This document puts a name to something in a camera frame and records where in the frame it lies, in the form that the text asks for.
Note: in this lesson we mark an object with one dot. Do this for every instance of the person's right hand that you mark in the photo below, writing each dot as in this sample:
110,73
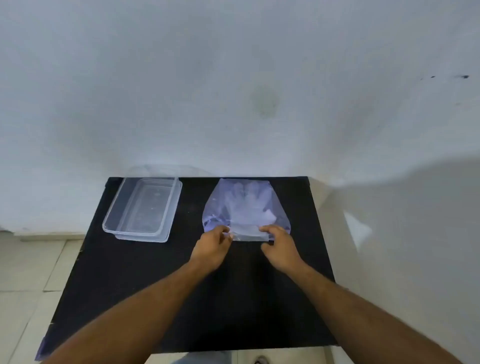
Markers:
283,249

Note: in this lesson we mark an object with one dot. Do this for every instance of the person's left hand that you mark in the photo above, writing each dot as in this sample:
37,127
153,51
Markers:
210,247

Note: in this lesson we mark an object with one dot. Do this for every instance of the clear bluish plastic bag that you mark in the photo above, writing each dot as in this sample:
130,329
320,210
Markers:
221,202

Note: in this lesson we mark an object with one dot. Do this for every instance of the clear disposable glove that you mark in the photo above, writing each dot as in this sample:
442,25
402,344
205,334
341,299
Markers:
245,210

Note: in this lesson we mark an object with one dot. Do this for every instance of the clear plastic container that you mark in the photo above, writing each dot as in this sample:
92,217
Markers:
142,210

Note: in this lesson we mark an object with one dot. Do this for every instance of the person's left forearm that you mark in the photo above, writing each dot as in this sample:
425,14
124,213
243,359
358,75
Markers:
142,315

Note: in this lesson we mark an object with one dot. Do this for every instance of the person's right forearm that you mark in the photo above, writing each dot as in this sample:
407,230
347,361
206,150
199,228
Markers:
360,322

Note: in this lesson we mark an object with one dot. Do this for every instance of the grey-blue shorts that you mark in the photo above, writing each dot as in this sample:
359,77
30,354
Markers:
208,358

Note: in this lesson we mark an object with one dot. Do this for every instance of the black sandal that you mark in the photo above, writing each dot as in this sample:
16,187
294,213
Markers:
261,360

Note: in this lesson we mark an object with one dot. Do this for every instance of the blue tape piece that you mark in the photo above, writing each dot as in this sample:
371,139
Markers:
41,350

